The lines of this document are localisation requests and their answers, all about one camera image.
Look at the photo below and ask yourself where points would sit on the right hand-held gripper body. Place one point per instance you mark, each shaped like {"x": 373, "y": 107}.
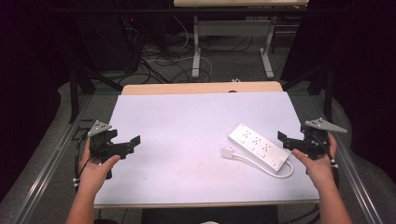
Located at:
{"x": 316, "y": 140}

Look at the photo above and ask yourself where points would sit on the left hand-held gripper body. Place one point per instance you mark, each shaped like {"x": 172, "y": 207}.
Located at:
{"x": 101, "y": 144}

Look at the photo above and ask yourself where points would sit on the person's left hand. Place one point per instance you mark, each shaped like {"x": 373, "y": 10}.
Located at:
{"x": 95, "y": 172}

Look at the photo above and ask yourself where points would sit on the person's right hand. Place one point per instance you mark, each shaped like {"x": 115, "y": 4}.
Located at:
{"x": 317, "y": 169}

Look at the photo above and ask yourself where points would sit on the white power strip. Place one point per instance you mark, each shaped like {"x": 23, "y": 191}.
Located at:
{"x": 258, "y": 147}

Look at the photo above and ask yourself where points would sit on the black metal stand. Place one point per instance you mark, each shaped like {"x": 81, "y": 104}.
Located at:
{"x": 74, "y": 93}
{"x": 327, "y": 90}

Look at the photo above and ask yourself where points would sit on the white table mat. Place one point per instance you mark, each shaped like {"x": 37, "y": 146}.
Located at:
{"x": 186, "y": 140}

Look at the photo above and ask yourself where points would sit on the white plug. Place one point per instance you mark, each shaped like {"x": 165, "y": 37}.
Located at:
{"x": 228, "y": 152}

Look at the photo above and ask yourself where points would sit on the black computer tower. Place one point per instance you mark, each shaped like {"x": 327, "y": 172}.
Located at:
{"x": 106, "y": 40}

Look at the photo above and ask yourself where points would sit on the white desk with metal legs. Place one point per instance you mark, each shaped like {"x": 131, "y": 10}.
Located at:
{"x": 233, "y": 28}

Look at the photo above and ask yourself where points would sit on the aluminium rail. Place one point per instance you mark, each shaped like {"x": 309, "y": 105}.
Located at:
{"x": 43, "y": 174}
{"x": 355, "y": 180}

